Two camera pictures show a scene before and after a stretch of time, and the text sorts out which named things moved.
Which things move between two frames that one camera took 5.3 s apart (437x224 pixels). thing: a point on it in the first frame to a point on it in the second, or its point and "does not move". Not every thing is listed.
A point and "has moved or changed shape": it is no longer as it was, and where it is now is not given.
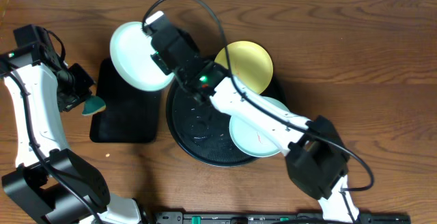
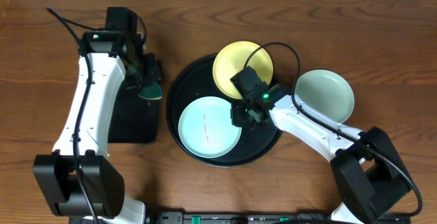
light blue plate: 252,141 to 205,127
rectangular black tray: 130,115 does not move
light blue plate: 130,50 has moved or changed shape
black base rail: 284,217 does not move
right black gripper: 161,61 to 237,120
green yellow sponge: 93,104 has moved or changed shape
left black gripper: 86,84 to 154,75
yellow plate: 249,63 does not move
